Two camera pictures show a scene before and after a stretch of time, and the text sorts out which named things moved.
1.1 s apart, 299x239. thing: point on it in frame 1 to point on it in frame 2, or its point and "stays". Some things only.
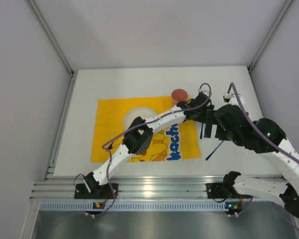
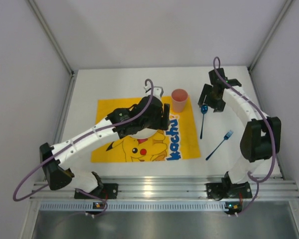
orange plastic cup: (179, 95) stays
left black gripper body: (205, 115) to (166, 116)
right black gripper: (216, 128) to (213, 98)
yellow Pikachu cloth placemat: (176, 139) stays
